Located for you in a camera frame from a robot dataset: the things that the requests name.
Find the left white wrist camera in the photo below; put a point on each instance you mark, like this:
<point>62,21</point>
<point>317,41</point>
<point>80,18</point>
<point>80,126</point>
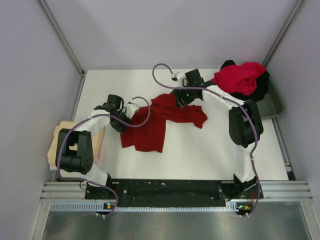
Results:
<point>130,109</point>

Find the grey plastic tray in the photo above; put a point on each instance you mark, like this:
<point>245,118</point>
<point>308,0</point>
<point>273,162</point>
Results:
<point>271,105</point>

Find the aluminium front rail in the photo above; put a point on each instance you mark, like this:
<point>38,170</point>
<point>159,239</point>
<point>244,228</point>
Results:
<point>278,191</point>

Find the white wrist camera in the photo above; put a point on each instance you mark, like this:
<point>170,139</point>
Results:
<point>130,109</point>
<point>177,76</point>

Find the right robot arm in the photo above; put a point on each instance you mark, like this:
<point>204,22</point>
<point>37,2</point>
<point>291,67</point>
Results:
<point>244,126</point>

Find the aluminium corner post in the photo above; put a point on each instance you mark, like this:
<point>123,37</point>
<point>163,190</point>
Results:
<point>297,7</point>
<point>60,36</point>

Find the left aluminium corner post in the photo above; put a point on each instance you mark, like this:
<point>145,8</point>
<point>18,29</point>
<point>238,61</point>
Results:
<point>60,36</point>

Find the folded white t shirt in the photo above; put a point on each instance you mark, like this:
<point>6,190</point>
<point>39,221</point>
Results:
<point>53,167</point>

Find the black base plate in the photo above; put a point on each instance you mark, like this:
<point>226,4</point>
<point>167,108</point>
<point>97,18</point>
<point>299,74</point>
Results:
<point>174,193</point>

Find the bright red t shirt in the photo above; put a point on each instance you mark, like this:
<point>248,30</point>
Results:
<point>239,78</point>

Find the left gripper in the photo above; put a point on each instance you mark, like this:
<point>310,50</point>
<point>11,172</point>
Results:
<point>120,129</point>

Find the black t shirt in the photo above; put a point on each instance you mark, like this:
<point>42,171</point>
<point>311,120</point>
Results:
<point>262,86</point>

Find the folded beige t shirt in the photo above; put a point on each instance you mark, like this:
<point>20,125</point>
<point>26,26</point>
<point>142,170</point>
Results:
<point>96,142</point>

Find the right aluminium corner post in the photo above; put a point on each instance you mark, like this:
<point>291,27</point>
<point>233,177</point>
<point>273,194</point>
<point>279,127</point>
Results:
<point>297,7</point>

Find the dark red t shirt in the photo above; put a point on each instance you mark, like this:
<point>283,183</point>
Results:
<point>150,137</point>

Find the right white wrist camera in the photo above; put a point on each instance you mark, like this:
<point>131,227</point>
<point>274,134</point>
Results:
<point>177,76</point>

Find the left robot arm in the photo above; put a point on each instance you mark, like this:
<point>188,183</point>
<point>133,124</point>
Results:
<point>75,151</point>

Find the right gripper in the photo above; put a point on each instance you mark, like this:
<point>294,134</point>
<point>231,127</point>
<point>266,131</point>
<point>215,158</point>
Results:
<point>179,98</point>

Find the grey slotted cable duct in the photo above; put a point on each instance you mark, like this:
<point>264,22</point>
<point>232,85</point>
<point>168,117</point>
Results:
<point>107,207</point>

